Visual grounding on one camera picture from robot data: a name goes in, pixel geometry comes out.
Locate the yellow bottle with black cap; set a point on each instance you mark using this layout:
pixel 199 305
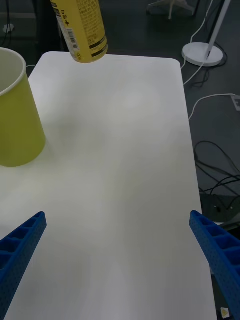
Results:
pixel 82 32

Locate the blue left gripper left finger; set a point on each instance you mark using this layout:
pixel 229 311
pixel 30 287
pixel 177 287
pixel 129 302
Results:
pixel 17 255

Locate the white power strip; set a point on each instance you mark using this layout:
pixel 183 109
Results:
pixel 237 102

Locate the yellow-green plastic bin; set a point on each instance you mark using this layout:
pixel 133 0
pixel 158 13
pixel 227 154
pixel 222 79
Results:
pixel 20 125

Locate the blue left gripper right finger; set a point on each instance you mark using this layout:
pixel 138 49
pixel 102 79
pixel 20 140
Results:
pixel 220 255

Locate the white lamp stand with pole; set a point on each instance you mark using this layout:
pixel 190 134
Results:
pixel 197 53

